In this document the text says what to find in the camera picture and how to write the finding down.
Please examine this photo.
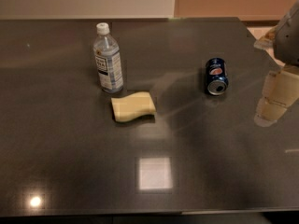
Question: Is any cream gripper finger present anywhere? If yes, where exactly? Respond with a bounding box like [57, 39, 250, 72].
[254, 27, 277, 50]
[254, 64, 299, 127]

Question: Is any clear blue-label plastic bottle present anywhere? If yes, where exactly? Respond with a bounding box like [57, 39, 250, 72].
[93, 22, 123, 93]

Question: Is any blue Pepsi can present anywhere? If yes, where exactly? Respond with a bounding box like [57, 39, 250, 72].
[206, 58, 229, 95]

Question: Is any yellow sponge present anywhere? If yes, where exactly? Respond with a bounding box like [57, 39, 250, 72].
[111, 91, 156, 122]

